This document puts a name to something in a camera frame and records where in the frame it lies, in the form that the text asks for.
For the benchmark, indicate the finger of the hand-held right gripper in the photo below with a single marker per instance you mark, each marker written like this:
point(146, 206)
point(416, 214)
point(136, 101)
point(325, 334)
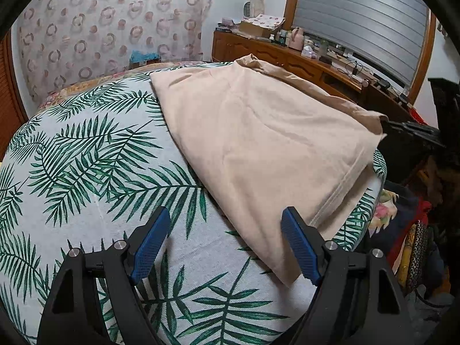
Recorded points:
point(409, 133)

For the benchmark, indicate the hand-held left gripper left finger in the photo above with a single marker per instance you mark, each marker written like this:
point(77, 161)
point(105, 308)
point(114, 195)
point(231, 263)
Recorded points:
point(151, 248)

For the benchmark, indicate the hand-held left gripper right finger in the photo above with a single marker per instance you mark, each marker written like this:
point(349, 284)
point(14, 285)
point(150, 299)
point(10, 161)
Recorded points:
point(300, 248)

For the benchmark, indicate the peach printed t-shirt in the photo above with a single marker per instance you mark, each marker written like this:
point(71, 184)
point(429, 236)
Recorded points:
point(258, 140)

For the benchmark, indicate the pile of mixed clothes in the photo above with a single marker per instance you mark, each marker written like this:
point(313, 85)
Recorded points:
point(413, 230)

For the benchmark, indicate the leaf print bed sheet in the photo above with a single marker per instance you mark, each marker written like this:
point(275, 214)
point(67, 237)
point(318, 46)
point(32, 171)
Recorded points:
point(90, 151)

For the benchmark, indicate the green bottle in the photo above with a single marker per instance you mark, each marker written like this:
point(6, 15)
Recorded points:
point(324, 48)

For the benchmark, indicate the grey window blind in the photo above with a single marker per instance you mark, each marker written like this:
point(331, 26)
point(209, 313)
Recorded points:
point(359, 14)

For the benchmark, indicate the wooden sideboard cabinet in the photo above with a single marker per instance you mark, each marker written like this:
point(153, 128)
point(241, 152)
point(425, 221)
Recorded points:
point(287, 59)

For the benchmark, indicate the pink kettle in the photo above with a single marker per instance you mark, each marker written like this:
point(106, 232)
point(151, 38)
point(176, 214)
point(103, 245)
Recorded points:
point(296, 39)

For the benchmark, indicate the floral blanket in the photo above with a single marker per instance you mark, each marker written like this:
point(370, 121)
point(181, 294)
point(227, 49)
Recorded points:
point(72, 90)

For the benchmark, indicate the floral cloth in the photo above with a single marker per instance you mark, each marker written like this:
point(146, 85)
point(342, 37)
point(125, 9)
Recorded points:
point(267, 21)

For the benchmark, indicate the cardboard box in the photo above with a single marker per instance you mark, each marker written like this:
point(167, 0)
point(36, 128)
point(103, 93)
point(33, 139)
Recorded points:
point(253, 30)

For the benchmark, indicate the teal fuzzy item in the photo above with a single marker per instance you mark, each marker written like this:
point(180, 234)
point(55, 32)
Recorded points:
point(143, 57)

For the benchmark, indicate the circle pattern curtain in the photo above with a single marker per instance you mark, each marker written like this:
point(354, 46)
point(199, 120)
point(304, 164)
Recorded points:
point(107, 18)

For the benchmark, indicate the wooden window frame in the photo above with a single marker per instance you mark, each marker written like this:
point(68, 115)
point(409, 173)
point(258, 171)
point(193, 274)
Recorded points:
point(293, 0)

